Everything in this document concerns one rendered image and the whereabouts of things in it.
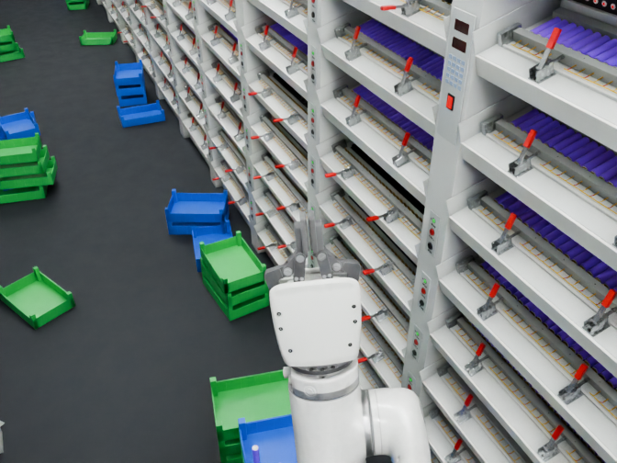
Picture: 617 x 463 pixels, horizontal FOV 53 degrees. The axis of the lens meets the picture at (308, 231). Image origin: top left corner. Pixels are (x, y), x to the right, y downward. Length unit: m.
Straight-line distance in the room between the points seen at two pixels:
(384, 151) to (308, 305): 1.09
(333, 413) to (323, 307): 0.12
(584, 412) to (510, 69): 0.69
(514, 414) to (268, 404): 0.88
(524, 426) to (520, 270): 0.40
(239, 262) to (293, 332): 2.15
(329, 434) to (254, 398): 1.44
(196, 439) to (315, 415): 1.69
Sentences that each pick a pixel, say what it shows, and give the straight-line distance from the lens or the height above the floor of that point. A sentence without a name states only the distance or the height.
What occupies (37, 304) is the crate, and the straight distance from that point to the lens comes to 3.08.
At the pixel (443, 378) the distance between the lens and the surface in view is 1.85.
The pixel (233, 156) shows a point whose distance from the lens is 3.30.
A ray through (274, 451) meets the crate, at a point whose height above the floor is 0.40.
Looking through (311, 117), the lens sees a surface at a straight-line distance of 2.08.
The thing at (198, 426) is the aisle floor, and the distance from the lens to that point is 2.42.
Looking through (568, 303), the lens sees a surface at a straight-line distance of 1.30.
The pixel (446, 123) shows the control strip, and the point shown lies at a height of 1.32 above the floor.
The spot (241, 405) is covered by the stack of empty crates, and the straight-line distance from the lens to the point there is 2.14.
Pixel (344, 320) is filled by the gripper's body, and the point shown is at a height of 1.44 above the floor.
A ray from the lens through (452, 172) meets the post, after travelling 1.43.
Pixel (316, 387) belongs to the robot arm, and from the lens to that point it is 0.70.
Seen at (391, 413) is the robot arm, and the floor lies 1.34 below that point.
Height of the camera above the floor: 1.91
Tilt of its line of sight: 36 degrees down
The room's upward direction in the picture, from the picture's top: straight up
